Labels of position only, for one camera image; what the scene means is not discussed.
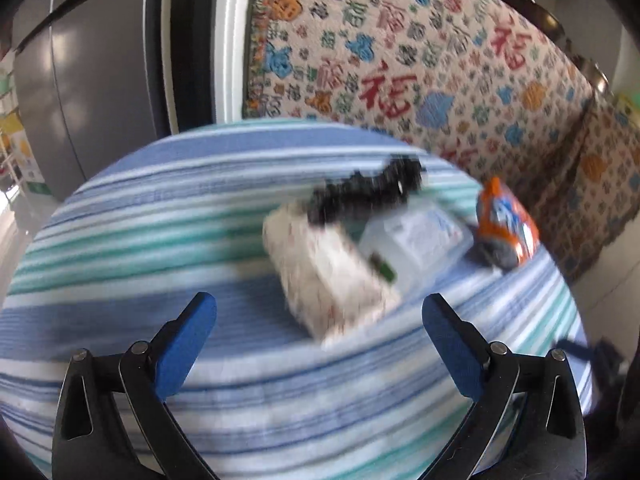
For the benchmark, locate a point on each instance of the dark frying pan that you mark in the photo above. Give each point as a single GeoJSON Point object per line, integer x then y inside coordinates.
{"type": "Point", "coordinates": [535, 15]}

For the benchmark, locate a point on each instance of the small steel pan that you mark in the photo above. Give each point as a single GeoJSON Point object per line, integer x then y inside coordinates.
{"type": "Point", "coordinates": [594, 72]}

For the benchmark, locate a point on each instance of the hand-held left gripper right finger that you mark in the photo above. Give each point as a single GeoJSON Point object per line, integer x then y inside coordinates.
{"type": "Point", "coordinates": [455, 350]}

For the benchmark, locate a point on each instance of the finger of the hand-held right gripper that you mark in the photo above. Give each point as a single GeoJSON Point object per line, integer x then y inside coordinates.
{"type": "Point", "coordinates": [580, 350]}

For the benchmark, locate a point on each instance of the blue striped tablecloth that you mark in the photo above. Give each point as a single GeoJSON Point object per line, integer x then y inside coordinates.
{"type": "Point", "coordinates": [175, 220]}

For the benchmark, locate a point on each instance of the yellow green packet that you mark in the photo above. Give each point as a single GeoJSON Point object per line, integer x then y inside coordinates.
{"type": "Point", "coordinates": [630, 107]}

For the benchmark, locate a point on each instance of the clear plastic container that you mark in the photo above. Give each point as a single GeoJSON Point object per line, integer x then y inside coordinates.
{"type": "Point", "coordinates": [420, 240]}

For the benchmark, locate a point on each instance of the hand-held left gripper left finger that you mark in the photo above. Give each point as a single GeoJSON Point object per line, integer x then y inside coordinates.
{"type": "Point", "coordinates": [185, 345]}

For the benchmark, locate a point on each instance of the orange snack packet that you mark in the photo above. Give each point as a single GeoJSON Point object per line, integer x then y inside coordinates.
{"type": "Point", "coordinates": [505, 220]}

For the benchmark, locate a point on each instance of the white door frame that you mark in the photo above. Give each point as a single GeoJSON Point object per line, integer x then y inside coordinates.
{"type": "Point", "coordinates": [231, 35]}

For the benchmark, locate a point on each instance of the white fluffy rectangular block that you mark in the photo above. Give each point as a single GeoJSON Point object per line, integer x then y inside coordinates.
{"type": "Point", "coordinates": [330, 275]}

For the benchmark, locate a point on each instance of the grey refrigerator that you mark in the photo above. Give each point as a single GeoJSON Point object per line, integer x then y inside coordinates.
{"type": "Point", "coordinates": [100, 85]}

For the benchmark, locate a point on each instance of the patterned cloth-covered furniture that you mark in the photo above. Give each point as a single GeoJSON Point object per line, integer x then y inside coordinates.
{"type": "Point", "coordinates": [425, 60]}

